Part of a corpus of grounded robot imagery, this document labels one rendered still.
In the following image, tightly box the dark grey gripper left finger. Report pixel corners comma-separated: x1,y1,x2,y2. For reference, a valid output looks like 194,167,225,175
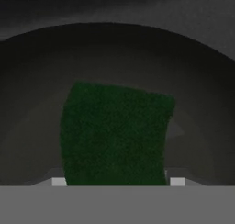
29,167,69,187

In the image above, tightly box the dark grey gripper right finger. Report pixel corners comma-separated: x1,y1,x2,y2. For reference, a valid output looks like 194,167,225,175
164,117,206,187

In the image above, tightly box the dark green sponge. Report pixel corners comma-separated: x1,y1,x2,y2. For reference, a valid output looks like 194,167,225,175
59,80,177,186

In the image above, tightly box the black round pan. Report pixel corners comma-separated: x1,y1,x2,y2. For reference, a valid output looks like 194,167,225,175
0,21,235,186

